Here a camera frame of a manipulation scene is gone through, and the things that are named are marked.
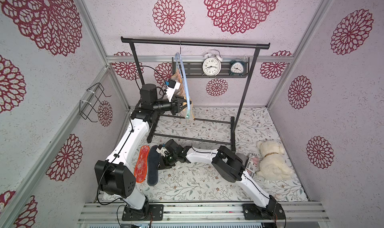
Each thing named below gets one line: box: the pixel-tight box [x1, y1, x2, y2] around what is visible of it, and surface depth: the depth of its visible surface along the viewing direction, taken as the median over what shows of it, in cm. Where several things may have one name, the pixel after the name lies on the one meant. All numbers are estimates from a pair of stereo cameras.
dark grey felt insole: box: [147, 145, 161, 186], surface depth 89 cm
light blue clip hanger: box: [175, 52, 191, 120], surface depth 63 cm
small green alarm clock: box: [229, 60, 245, 77], surface depth 92 cm
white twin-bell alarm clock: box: [202, 49, 224, 77], surface depth 89 cm
